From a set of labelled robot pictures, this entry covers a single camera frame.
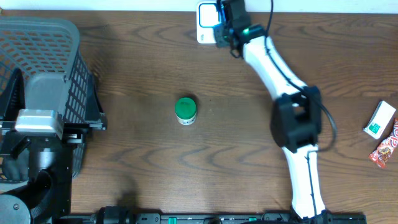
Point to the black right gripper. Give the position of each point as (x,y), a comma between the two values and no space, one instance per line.
(221,37)

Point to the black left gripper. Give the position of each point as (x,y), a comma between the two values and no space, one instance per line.
(9,111)

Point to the green lid white jar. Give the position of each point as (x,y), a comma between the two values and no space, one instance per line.
(186,111)

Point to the white green box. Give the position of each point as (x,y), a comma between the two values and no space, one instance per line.
(379,120)

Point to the red chocolate bar wrapper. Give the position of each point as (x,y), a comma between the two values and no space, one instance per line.
(385,149)

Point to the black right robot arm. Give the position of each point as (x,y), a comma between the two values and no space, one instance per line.
(296,117)

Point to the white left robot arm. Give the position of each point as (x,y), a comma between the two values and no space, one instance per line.
(43,179)

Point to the white barcode scanner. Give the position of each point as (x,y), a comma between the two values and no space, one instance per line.
(207,18)

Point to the dark grey plastic basket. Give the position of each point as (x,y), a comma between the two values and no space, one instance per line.
(37,46)

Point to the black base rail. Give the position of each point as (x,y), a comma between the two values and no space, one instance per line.
(122,215)

